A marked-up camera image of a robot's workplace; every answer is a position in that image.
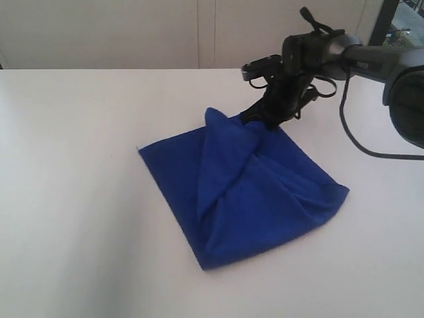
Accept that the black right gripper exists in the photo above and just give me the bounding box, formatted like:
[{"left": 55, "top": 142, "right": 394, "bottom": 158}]
[{"left": 240, "top": 74, "right": 313, "bottom": 130}]

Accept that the blue towel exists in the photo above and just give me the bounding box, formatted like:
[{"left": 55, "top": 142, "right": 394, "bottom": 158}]
[{"left": 139, "top": 108, "right": 349, "bottom": 270}]

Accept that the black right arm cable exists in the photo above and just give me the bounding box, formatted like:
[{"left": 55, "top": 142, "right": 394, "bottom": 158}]
[{"left": 299, "top": 6, "right": 424, "bottom": 162}]

